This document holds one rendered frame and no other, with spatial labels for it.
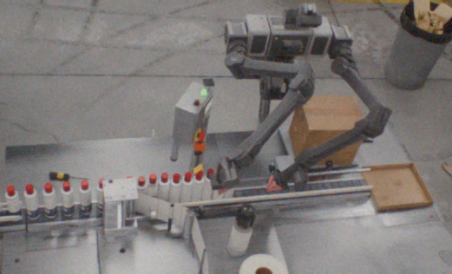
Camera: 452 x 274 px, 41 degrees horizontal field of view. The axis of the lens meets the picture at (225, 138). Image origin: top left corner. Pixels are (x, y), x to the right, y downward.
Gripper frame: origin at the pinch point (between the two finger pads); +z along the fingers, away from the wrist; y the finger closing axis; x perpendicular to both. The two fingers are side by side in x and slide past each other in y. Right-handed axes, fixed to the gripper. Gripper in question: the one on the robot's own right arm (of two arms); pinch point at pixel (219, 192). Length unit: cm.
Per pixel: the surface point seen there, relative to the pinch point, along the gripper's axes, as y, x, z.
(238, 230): 7.1, -10.8, 13.0
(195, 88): -6.2, 32.4, -29.1
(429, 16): 221, 187, 54
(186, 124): -11.9, 20.5, -20.9
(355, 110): 83, 46, 6
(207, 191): 1.6, 17.9, 21.5
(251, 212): 10.9, -10.8, 1.6
